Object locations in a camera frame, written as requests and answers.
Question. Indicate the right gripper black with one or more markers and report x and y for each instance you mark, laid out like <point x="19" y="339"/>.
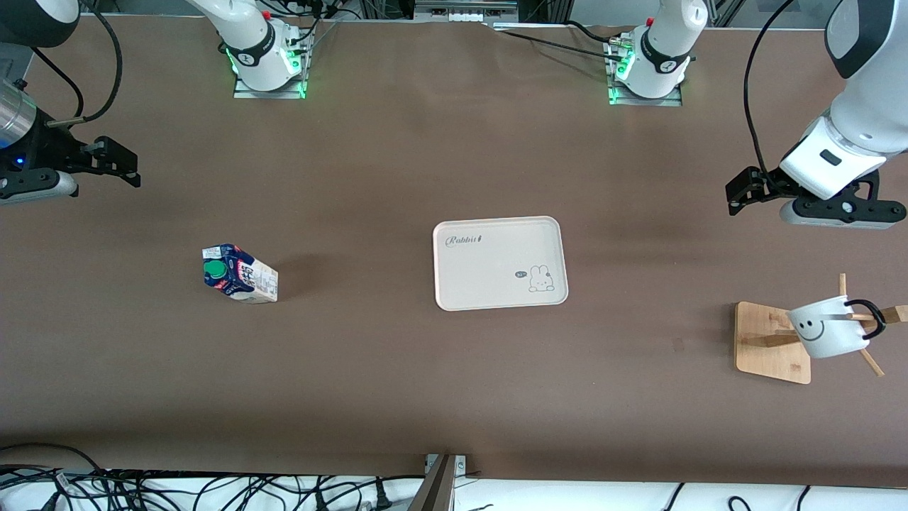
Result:
<point x="51" y="151"/>

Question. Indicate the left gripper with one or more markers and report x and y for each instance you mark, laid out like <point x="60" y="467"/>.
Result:
<point x="766" y="183"/>

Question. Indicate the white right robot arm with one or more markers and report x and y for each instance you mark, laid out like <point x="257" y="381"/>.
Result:
<point x="248" y="42"/>

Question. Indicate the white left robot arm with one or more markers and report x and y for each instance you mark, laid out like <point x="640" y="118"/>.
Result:
<point x="872" y="78"/>

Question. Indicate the blue and white milk carton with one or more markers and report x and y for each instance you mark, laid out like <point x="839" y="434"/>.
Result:
<point x="248" y="280"/>

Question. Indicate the wooden mug tree rack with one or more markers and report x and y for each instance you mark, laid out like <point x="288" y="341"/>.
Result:
<point x="770" y="348"/>

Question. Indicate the cream rabbit print tray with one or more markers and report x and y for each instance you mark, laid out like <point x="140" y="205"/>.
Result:
<point x="489" y="262"/>

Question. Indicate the white lower shelf board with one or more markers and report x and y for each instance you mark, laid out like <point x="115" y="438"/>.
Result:
<point x="603" y="497"/>

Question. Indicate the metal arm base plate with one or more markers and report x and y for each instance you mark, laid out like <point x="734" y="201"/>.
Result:
<point x="269" y="94"/>
<point x="645" y="101"/>

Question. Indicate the aluminium frame rail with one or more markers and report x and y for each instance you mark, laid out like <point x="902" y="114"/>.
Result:
<point x="464" y="11"/>

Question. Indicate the aluminium profile post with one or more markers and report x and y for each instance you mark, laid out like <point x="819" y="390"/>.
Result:
<point x="436" y="486"/>

